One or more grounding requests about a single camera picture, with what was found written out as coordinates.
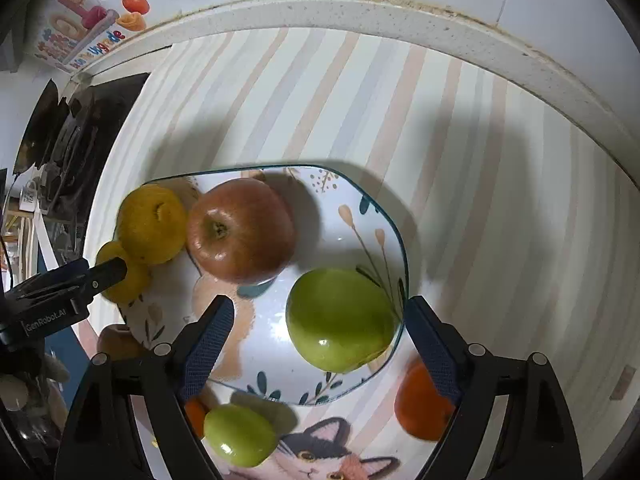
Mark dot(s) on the red apple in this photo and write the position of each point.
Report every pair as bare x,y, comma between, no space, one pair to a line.
240,232

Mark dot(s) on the large green apple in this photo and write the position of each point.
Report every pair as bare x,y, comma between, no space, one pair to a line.
342,320

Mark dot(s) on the large orange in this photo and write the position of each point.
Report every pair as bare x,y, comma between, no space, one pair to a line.
420,405

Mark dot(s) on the colourful printed package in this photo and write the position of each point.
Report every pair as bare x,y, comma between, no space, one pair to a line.
75,15

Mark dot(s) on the black gas stove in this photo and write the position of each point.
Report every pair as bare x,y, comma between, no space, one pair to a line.
75,130

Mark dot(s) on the large yellow citrus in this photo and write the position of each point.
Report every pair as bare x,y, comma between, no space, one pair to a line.
150,222

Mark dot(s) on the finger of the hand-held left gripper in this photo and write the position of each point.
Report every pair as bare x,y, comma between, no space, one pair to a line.
109,273

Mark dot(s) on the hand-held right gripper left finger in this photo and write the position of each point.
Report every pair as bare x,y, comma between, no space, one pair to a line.
207,350

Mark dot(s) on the striped cat print tablecloth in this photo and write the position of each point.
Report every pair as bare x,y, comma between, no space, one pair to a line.
450,160

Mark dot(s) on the small yellow citrus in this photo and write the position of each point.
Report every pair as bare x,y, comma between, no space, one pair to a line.
131,287

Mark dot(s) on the small green apple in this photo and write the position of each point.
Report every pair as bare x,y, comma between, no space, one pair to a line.
240,435

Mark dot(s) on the floral ceramic plate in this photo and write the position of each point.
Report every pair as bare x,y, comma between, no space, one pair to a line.
325,220

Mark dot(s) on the brown round fruit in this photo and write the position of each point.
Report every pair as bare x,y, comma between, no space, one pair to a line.
117,342

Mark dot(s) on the small orange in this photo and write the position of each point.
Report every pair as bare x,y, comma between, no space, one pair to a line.
196,416

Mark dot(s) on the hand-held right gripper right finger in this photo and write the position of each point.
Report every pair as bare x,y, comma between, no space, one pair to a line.
440,360

